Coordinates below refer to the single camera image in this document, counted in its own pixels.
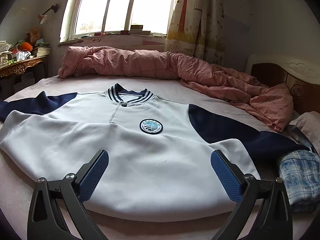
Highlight pink pillow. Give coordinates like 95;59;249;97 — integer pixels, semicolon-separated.
290;111;320;153

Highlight stack of papers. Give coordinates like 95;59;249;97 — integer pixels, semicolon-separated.
0;40;15;67

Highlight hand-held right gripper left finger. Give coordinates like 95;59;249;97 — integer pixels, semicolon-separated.
27;149;110;240

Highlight pink wall lamp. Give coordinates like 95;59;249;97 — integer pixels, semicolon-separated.
37;4;59;25

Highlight folded blue plaid clothes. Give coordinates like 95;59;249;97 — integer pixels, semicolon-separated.
277;149;320;213

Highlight tree print curtain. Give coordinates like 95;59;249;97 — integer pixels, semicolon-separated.
164;0;225;64

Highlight pink quilt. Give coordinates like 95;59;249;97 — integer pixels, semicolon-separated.
58;45;294;132

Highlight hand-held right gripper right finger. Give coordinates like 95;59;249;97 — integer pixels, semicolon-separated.
210;149;293;240

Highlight white framed window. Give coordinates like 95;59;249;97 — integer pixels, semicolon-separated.
59;0;177;43

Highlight wooden bed headboard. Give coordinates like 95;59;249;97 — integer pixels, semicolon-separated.
246;53;320;115

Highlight stack of books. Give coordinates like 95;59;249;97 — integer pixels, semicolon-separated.
34;42;50;57

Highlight carved wooden desk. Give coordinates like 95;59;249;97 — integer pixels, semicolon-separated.
0;55;49;100

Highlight white and navy jacket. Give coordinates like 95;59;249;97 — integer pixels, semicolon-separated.
0;83;313;215

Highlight books on windowsill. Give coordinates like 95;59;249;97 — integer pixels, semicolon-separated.
129;24;152;35

